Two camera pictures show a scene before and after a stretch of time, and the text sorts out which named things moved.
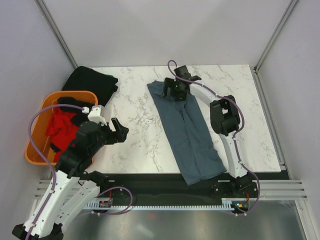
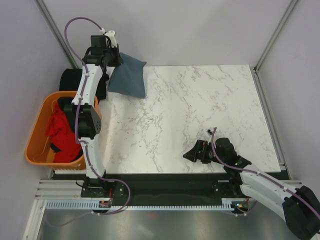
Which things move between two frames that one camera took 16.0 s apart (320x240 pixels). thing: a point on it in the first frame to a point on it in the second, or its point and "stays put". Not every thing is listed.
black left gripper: (118, 136) to (118, 61)
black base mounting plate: (169, 188) stays put
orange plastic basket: (50, 98) stays put
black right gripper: (170, 83) to (201, 146)
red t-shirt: (62, 130) stays put
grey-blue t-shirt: (191, 150) to (128, 78)
